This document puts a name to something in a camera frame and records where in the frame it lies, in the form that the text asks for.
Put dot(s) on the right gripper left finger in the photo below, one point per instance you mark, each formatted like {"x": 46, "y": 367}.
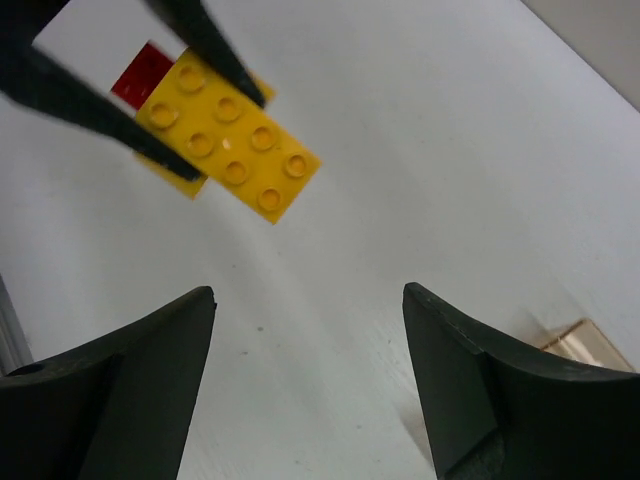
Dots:
{"x": 117, "y": 407}

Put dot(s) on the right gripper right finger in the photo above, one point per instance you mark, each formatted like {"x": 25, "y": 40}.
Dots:
{"x": 497, "y": 408}

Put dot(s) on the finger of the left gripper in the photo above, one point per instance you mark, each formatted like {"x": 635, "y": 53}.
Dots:
{"x": 191, "y": 22}
{"x": 35, "y": 81}

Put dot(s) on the red and yellow lego stack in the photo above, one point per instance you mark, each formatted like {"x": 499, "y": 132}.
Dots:
{"x": 142, "y": 76}

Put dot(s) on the yellow lego plate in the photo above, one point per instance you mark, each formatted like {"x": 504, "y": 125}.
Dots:
{"x": 222, "y": 133}

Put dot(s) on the orange transparent container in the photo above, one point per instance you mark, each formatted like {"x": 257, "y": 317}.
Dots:
{"x": 584, "y": 342}

